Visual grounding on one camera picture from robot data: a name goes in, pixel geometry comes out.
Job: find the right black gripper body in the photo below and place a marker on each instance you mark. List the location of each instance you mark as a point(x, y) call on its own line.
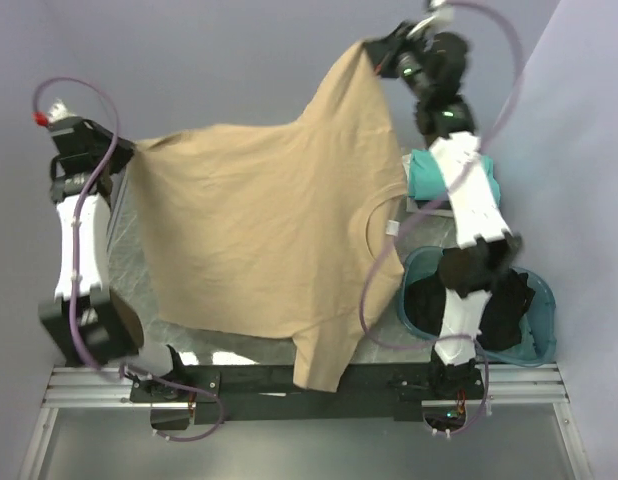
point(386, 51)

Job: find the black clothes in basket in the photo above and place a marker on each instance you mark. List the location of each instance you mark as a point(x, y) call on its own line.
point(500, 325)

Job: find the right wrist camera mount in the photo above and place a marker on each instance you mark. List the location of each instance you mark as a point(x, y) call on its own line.
point(439, 14)

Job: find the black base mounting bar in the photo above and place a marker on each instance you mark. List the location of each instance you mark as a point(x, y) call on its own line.
point(216, 394)

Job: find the folded teal t-shirt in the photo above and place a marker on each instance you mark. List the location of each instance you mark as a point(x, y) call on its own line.
point(425, 181)

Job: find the beige t-shirt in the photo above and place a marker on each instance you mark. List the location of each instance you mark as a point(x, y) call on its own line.
point(272, 231)

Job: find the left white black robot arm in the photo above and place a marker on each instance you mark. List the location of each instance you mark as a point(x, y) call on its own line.
point(88, 321)

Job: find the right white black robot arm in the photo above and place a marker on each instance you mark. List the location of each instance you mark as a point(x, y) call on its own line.
point(486, 246)

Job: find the teal plastic basket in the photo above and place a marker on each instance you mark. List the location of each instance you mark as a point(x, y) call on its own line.
point(538, 334)

